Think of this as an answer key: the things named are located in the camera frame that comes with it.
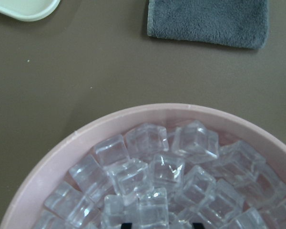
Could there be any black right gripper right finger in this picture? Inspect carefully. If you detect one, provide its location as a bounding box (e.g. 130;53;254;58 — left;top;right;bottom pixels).
192;222;204;229

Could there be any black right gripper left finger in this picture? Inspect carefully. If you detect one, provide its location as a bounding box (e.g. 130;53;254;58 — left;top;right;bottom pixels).
121;222;133;229

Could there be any pile of ice cubes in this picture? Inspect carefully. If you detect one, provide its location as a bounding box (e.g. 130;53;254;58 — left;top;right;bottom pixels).
34;120;286;229

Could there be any pink bowl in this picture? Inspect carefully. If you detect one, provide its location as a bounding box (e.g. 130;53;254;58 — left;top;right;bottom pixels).
0;104;286;229

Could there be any grey folded cloth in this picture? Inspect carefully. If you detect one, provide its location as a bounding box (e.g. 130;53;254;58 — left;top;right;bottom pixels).
147;0;269;50

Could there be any cream rabbit tray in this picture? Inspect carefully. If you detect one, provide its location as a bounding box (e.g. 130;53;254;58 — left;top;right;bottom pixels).
0;0;60;21

